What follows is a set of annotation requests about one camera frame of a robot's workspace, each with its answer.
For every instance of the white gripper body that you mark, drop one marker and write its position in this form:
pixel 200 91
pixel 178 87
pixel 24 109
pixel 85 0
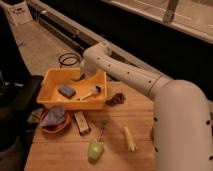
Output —
pixel 87 71

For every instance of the brown dried clump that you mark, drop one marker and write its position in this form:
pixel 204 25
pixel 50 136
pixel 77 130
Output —
pixel 118 98

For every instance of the metal fork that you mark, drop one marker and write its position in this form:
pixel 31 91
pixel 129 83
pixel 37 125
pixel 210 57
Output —
pixel 102 128

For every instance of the light green bell pepper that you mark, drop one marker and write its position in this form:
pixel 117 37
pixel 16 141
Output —
pixel 95 150

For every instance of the orange bowl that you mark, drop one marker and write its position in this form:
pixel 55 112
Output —
pixel 58 128

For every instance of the blue sponge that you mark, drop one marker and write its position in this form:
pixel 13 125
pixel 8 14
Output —
pixel 66 91

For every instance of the yellow plastic tray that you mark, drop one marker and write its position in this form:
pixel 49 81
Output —
pixel 55 77

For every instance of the white box on floor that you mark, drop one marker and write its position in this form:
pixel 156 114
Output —
pixel 19 13

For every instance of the brown rectangular block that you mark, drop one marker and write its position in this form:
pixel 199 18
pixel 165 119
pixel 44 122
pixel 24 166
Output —
pixel 82 123

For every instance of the wooden cutting board table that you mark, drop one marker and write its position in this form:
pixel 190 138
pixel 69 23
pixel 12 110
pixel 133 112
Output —
pixel 67 151

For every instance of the white dish brush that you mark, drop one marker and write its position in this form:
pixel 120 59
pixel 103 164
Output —
pixel 93 91

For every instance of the yellow corn cob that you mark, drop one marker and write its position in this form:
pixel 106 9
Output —
pixel 129 140

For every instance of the green chili pepper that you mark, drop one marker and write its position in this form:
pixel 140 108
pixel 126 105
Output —
pixel 79 78

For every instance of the blue grey cloth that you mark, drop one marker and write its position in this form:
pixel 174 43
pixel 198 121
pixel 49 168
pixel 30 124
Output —
pixel 55 116

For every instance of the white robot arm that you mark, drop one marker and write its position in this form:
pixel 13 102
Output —
pixel 183 138

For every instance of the black chair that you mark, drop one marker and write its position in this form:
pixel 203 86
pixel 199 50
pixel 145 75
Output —
pixel 18 87

